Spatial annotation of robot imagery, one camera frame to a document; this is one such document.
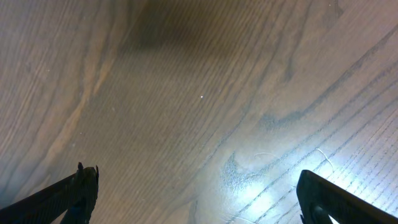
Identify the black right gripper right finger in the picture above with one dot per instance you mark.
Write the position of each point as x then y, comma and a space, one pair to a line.
322, 202

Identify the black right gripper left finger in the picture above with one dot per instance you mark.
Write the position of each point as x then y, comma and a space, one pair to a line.
74, 197

